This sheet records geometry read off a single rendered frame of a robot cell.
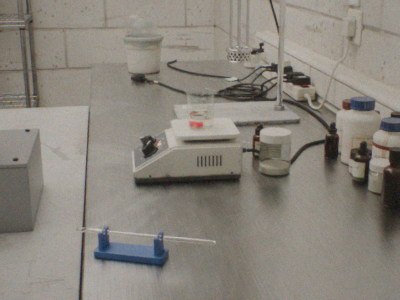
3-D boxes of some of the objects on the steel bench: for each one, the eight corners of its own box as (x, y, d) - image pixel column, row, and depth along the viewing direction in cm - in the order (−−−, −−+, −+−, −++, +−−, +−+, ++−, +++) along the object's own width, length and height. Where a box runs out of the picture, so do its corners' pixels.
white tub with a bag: (169, 73, 219) (169, 10, 213) (130, 76, 214) (127, 12, 207) (156, 66, 232) (155, 7, 225) (119, 69, 226) (116, 9, 220)
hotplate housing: (134, 185, 114) (132, 143, 111) (132, 162, 126) (130, 124, 124) (254, 179, 116) (255, 138, 114) (241, 157, 129) (242, 120, 127)
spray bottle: (259, 72, 221) (259, 41, 218) (267, 73, 219) (268, 42, 216) (252, 73, 218) (253, 42, 215) (261, 74, 216) (262, 44, 213)
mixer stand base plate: (181, 127, 151) (181, 123, 151) (172, 108, 170) (172, 104, 169) (301, 122, 156) (301, 118, 155) (279, 104, 175) (279, 100, 174)
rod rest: (92, 257, 87) (91, 234, 86) (102, 247, 90) (100, 224, 89) (162, 265, 85) (162, 240, 84) (169, 254, 88) (169, 230, 87)
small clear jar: (382, 184, 114) (384, 156, 113) (399, 192, 110) (402, 164, 109) (362, 187, 112) (364, 160, 111) (379, 196, 108) (381, 167, 107)
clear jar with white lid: (295, 174, 119) (297, 134, 117) (266, 178, 117) (267, 137, 115) (281, 165, 124) (282, 125, 122) (254, 168, 122) (254, 129, 120)
